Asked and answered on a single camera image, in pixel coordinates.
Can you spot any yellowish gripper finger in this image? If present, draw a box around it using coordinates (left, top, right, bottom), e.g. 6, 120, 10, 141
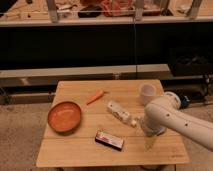
145, 136, 157, 150

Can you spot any black whiteboard eraser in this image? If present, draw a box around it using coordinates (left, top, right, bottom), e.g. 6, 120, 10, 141
95, 131, 124, 151

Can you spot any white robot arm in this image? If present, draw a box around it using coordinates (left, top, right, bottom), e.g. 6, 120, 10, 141
139, 91, 213, 151

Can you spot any wooden table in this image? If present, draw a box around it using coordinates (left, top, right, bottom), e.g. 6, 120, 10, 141
36, 80, 189, 167

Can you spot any white plastic bottle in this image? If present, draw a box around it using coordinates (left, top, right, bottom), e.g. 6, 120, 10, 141
107, 101, 137, 127

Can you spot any translucent plastic cup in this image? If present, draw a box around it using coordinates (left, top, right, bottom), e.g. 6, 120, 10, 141
139, 83, 157, 105

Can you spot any orange carrot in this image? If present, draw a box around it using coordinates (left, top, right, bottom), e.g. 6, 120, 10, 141
86, 90, 104, 105

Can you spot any orange bowl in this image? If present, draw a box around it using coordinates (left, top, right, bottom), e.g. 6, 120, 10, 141
48, 101, 81, 133

